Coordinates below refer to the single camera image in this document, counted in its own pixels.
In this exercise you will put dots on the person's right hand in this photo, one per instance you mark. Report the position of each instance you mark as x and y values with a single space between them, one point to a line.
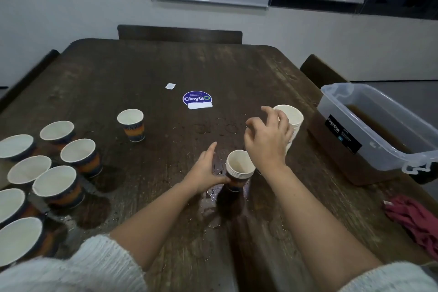
268 143

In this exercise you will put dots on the person's left hand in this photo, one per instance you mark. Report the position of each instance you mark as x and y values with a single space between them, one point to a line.
204 177

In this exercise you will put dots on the patterned paper cup stack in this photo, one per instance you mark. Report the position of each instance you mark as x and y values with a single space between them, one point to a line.
239 165

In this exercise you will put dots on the white rimmed paper cup stack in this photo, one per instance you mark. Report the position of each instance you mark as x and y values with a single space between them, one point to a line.
295 116

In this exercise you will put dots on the clear plastic storage bin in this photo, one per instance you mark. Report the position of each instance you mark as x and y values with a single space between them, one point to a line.
356 158

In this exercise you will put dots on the group of paper cups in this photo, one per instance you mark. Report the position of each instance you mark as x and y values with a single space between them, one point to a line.
51 186

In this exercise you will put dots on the person's right forearm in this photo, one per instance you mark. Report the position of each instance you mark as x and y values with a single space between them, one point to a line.
321 233

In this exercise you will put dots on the person's left forearm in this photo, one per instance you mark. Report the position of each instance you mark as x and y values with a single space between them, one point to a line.
137 240

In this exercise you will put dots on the round blue sticker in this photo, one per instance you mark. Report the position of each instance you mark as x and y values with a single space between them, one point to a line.
197 98

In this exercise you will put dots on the dark wooden chair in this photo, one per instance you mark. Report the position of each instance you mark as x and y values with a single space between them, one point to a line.
178 34
321 73

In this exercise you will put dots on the dark wooden table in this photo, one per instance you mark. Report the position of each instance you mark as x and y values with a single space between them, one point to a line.
205 69

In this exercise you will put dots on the small white paper label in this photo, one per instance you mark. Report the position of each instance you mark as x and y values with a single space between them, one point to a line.
170 86

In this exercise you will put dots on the dark red cloth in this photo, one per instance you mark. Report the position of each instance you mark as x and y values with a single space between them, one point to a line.
410 216

